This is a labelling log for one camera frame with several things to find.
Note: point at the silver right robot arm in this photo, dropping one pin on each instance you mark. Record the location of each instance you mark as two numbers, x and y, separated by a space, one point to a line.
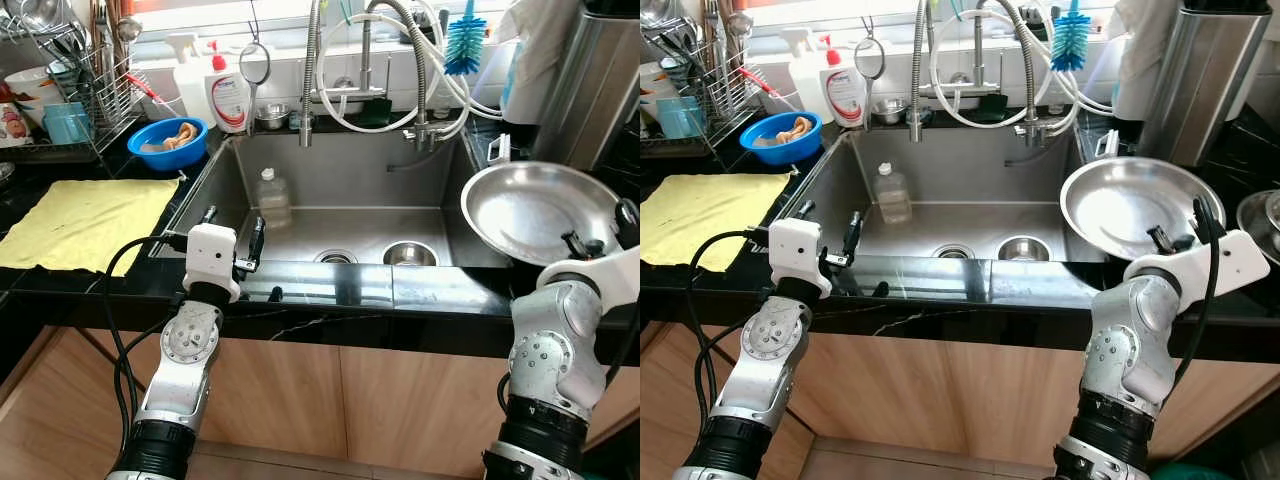
1130 350
550 360

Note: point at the white ceramic bowl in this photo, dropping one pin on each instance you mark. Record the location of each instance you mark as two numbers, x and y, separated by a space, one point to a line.
32 85
652 82

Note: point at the steel spring faucet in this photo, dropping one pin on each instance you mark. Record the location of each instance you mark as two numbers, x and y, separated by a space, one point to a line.
311 90
919 85

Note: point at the steel gooseneck faucet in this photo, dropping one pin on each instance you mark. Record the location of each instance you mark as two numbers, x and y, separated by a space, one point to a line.
420 70
1030 65

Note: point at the small steel bowl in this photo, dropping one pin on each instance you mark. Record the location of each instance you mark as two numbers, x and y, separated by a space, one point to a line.
889 112
273 118

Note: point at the stainless steel sink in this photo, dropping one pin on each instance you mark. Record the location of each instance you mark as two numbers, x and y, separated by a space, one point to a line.
970 180
360 185

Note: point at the small white plastic holder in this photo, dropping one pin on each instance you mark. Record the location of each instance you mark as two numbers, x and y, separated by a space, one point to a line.
498 150
1108 145

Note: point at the white printed mug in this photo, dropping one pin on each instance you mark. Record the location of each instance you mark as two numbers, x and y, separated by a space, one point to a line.
12 125

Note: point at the blue bottle brush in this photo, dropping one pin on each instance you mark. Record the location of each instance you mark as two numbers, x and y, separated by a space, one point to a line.
1071 42
465 45

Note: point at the large round steel plate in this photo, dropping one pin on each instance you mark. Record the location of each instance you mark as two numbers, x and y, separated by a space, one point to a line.
530 210
1255 245
1125 205

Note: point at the yellow cleaning cloth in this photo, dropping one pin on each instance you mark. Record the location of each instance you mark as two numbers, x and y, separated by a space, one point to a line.
90 225
710 215

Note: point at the teal plastic cup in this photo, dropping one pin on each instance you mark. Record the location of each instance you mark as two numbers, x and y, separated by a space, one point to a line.
682 118
67 125

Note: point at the tall steel canister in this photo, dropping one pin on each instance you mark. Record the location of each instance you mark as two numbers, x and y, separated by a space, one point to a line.
590 90
1200 85

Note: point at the round steel strainer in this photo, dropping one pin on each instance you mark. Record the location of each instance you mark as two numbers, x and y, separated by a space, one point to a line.
867 100
251 105

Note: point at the wooden cabinet door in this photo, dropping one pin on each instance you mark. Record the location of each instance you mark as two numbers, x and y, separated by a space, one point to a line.
420 400
280 400
50 420
1010 395
880 390
665 400

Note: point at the beige sponge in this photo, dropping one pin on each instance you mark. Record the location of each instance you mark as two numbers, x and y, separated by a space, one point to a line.
797 128
183 133

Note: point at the white red-capped soap bottle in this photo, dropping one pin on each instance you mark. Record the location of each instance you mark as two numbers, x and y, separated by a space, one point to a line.
845 95
228 100

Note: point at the white spray bottle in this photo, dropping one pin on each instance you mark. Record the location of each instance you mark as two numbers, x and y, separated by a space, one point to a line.
805 80
190 85

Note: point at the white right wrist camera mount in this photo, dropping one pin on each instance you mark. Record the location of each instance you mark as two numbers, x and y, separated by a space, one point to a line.
1220 262
600 275

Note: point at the steel sink drain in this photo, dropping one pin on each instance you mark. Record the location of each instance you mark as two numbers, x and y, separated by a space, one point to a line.
953 252
336 257

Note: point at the blue plastic bowl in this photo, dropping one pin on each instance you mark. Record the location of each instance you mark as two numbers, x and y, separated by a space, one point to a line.
765 155
150 160

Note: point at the dark green sponge holder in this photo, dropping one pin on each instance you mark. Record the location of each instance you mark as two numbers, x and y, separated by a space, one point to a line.
374 115
991 110

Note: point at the clear plastic bottle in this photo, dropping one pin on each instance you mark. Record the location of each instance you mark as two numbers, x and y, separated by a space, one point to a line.
274 200
892 195

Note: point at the green waste bin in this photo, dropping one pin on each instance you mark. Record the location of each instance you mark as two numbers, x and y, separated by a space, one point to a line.
1190 473

